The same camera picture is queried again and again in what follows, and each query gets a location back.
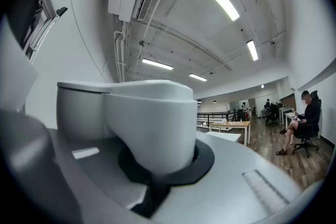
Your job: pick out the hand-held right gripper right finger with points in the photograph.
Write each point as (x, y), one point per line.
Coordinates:
(231, 191)

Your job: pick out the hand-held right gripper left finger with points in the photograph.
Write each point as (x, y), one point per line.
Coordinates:
(52, 178)

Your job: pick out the white rectangular table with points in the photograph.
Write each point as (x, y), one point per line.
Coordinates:
(223, 136)

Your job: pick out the wooden table with white legs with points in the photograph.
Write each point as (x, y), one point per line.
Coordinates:
(231, 123)

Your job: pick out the white packets pile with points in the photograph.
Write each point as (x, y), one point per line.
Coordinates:
(232, 122)

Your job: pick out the black metal railing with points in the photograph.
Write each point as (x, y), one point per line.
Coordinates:
(215, 115)

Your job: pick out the black office chair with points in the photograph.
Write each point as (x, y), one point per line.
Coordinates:
(305, 136)

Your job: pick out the white desk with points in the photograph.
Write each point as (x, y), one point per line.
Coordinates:
(286, 108)
(291, 115)

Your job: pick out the white pipe bundle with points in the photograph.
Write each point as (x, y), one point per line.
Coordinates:
(120, 52)

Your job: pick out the person's black shirt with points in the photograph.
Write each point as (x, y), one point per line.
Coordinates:
(23, 2)

